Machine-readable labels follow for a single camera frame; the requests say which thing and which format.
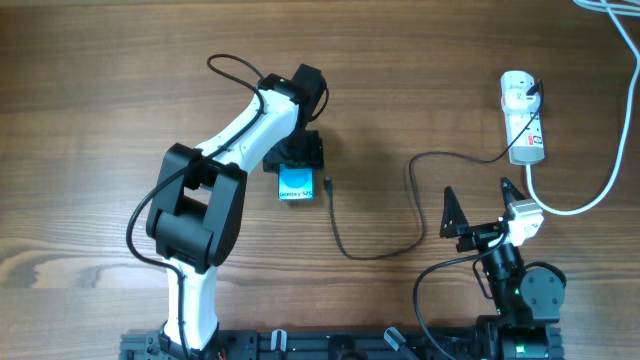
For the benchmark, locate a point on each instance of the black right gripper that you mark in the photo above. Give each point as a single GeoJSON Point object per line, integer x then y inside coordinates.
{"type": "Point", "coordinates": [455, 215]}

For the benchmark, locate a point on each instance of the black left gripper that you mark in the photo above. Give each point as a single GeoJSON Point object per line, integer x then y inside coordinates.
{"type": "Point", "coordinates": [312, 156]}

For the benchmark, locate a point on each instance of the blue screen smartphone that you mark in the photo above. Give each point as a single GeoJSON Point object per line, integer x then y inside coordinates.
{"type": "Point", "coordinates": [295, 184]}

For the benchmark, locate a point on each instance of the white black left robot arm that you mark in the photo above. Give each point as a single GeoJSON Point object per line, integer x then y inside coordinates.
{"type": "Point", "coordinates": [195, 218]}

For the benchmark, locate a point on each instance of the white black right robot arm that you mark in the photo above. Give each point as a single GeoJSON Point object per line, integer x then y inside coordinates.
{"type": "Point", "coordinates": [527, 296]}

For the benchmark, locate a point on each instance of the white USB charger plug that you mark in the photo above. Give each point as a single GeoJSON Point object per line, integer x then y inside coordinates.
{"type": "Point", "coordinates": [516, 100]}

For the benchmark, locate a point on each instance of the white power strip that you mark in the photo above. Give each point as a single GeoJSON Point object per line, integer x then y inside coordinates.
{"type": "Point", "coordinates": [523, 131]}

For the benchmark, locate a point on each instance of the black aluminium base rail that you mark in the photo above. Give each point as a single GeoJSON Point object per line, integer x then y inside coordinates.
{"type": "Point", "coordinates": [459, 343]}

